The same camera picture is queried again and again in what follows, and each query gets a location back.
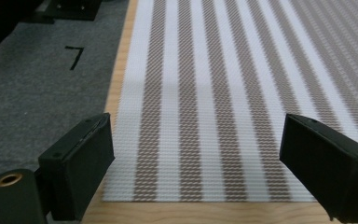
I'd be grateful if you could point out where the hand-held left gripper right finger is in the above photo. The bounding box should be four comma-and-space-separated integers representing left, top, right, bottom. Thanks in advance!
279, 113, 358, 224

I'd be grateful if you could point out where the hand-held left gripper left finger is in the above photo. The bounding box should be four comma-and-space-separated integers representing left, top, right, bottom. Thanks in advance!
37, 112, 116, 222

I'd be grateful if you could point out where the striped white and brown mat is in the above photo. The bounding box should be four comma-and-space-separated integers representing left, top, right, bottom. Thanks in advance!
102, 0, 358, 203

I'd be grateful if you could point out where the black metal stand base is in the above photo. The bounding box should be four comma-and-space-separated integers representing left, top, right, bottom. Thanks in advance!
35, 0, 103, 22

